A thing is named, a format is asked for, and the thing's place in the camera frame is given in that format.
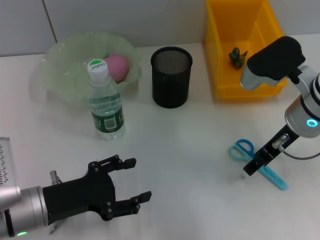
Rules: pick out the pink peach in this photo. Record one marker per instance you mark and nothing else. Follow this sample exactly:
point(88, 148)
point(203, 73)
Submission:
point(118, 67)

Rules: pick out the clear water bottle green label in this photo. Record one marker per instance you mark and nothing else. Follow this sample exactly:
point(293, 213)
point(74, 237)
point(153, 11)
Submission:
point(106, 107)

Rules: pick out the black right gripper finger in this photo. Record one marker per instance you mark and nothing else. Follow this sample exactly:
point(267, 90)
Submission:
point(255, 165)

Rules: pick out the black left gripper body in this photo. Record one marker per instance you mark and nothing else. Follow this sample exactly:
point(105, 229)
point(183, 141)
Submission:
point(80, 197)

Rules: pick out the yellow plastic bin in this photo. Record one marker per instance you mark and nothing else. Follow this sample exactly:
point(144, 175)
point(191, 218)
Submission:
point(225, 82)

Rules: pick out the green glass fruit plate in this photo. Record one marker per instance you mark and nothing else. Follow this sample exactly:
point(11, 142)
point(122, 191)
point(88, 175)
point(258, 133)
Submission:
point(65, 62)

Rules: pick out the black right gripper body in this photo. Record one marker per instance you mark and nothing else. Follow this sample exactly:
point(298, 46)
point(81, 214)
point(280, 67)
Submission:
point(282, 141)

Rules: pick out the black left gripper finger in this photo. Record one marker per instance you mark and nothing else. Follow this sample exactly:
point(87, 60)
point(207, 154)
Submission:
point(130, 205)
point(120, 163)

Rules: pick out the blue scissors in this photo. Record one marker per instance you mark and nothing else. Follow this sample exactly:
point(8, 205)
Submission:
point(240, 152)

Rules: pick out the black mesh pen holder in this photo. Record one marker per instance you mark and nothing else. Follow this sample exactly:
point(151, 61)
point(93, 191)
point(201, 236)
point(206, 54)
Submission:
point(171, 85)

